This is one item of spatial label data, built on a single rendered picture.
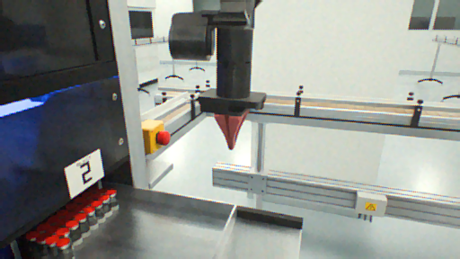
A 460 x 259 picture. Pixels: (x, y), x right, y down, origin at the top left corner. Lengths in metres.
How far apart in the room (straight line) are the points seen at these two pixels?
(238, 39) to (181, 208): 0.42
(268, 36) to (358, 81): 0.61
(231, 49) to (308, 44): 1.47
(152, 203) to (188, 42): 0.41
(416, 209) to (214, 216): 1.10
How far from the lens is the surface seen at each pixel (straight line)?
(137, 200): 0.75
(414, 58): 8.73
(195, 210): 0.69
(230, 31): 0.44
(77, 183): 0.61
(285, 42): 1.91
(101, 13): 0.64
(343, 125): 1.35
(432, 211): 1.61
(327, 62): 1.90
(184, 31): 0.47
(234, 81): 0.45
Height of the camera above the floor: 1.29
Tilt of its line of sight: 21 degrees down
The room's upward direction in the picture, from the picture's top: straight up
